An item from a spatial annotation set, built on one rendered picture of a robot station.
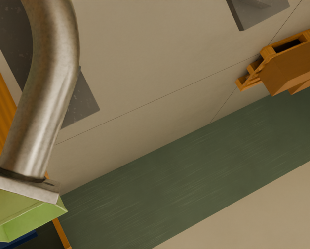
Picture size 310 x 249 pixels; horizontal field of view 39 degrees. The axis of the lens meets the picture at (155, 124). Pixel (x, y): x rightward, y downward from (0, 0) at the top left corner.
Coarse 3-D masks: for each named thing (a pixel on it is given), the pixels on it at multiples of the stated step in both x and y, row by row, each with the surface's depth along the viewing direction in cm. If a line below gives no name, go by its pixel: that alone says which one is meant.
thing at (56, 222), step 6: (54, 222) 547; (60, 228) 546; (24, 234) 544; (30, 234) 545; (36, 234) 584; (60, 234) 544; (18, 240) 540; (24, 240) 579; (66, 240) 542; (0, 246) 534; (6, 246) 535; (12, 246) 574; (66, 246) 540
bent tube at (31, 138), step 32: (32, 0) 27; (64, 0) 27; (32, 32) 28; (64, 32) 27; (32, 64) 27; (64, 64) 27; (32, 96) 27; (64, 96) 27; (32, 128) 27; (0, 160) 27; (32, 160) 27; (32, 192) 26
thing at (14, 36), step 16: (0, 0) 31; (16, 0) 31; (0, 16) 31; (16, 16) 31; (0, 32) 31; (16, 32) 31; (0, 48) 31; (16, 48) 31; (32, 48) 31; (16, 64) 31; (16, 80) 31; (80, 80) 32; (80, 96) 32; (80, 112) 32; (96, 112) 32
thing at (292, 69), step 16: (304, 32) 480; (272, 48) 462; (288, 48) 512; (304, 48) 471; (256, 64) 493; (272, 64) 461; (288, 64) 459; (304, 64) 463; (240, 80) 523; (256, 80) 514; (272, 80) 472; (288, 80) 452; (304, 80) 494
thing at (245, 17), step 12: (228, 0) 36; (240, 0) 35; (252, 0) 34; (264, 0) 34; (276, 0) 36; (240, 12) 36; (252, 12) 36; (264, 12) 36; (276, 12) 36; (240, 24) 36; (252, 24) 36
